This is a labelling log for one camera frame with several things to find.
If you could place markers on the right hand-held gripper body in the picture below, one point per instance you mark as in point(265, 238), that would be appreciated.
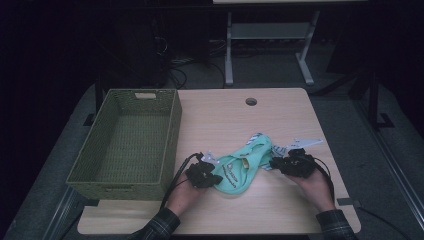
point(296, 165)

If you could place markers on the person's right hand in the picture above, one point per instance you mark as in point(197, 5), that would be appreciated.
point(316, 190)

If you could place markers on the grey metal table frame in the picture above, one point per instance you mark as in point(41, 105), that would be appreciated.
point(266, 30)

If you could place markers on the teal striped garment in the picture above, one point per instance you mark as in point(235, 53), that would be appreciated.
point(240, 170)

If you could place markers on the aluminium floor rail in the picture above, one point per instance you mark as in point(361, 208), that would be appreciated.
point(393, 160)
point(60, 213)

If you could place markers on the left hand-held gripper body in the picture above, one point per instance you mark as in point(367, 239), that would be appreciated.
point(200, 175)

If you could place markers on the grey tape strip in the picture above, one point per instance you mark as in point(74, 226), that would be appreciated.
point(348, 202)

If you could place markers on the green woven basket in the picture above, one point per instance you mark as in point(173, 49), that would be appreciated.
point(133, 133)

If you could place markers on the person's left hand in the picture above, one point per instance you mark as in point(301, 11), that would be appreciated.
point(183, 198)

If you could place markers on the black metal stand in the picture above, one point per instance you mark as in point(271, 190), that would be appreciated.
point(374, 100)

